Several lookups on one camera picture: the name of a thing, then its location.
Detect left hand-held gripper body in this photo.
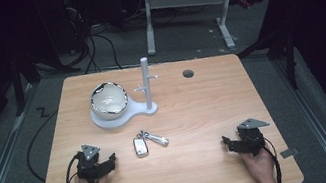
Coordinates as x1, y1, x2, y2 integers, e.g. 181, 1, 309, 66
71, 141, 111, 183

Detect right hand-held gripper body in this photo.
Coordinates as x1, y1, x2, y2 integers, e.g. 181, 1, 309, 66
232, 115, 276, 160

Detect person's right hand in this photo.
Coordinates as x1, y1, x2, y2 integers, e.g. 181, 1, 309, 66
240, 145, 280, 183

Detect silver car key fob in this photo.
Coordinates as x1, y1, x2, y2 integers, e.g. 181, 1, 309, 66
132, 135, 151, 159

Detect grey tape strip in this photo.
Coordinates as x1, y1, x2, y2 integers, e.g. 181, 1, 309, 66
279, 147, 300, 160

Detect silver car key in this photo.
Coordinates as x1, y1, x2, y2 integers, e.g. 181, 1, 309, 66
143, 128, 171, 150

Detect silver metal bowl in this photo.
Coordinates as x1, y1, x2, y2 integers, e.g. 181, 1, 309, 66
86, 78, 132, 124

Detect round grey table grommet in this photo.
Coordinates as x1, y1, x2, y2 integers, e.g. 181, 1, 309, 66
181, 68, 196, 80

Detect white stand with pegs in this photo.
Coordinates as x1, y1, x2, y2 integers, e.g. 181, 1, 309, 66
82, 54, 167, 133

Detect black metal stand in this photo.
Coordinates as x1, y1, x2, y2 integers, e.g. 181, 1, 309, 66
233, 22, 305, 99

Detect right hand-held gripper black cable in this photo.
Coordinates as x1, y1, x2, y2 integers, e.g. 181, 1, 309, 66
262, 135, 285, 183

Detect metal key ring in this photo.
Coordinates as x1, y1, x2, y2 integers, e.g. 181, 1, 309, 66
135, 128, 150, 141

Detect black floor cable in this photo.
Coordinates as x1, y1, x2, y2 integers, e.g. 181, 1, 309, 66
18, 109, 71, 183

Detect bundle of black cables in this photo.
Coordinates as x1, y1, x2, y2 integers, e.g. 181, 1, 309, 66
61, 0, 124, 79

